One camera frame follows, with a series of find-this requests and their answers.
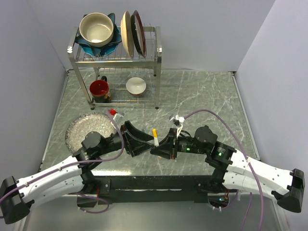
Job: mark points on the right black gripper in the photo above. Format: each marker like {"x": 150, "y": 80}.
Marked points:
{"x": 166, "y": 147}

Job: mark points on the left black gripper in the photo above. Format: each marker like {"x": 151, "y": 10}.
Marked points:
{"x": 139, "y": 147}

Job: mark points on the yellow pen cap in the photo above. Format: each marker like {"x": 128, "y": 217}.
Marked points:
{"x": 154, "y": 133}

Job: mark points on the white pen yellow tip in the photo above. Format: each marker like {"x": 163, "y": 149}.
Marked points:
{"x": 156, "y": 142}

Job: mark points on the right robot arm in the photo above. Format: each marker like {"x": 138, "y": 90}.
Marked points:
{"x": 232, "y": 170}

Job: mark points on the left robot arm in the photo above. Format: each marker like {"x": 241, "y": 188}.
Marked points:
{"x": 72, "y": 175}

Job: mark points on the small white bowl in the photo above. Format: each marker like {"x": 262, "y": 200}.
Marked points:
{"x": 136, "y": 86}

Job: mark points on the speckled grey plate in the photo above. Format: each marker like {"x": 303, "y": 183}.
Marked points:
{"x": 84, "y": 124}

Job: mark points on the red and black mug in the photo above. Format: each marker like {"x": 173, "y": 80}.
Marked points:
{"x": 100, "y": 90}

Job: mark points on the metal dish rack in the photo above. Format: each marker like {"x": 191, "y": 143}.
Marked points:
{"x": 118, "y": 67}

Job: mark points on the blue scalloped dish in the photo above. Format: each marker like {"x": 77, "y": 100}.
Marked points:
{"x": 104, "y": 50}

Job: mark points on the black red-rimmed plate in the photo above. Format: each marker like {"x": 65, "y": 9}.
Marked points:
{"x": 138, "y": 33}

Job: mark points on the cream plate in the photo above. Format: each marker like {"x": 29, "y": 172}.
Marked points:
{"x": 126, "y": 34}

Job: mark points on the beige ceramic bowl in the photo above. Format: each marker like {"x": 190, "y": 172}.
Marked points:
{"x": 97, "y": 29}

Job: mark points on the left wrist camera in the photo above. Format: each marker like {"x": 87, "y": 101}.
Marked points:
{"x": 117, "y": 116}

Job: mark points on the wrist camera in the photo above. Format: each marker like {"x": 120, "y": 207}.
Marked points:
{"x": 117, "y": 116}
{"x": 178, "y": 122}

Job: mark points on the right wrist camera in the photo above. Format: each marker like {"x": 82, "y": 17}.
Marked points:
{"x": 178, "y": 122}

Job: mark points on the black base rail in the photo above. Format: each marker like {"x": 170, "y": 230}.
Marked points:
{"x": 134, "y": 189}

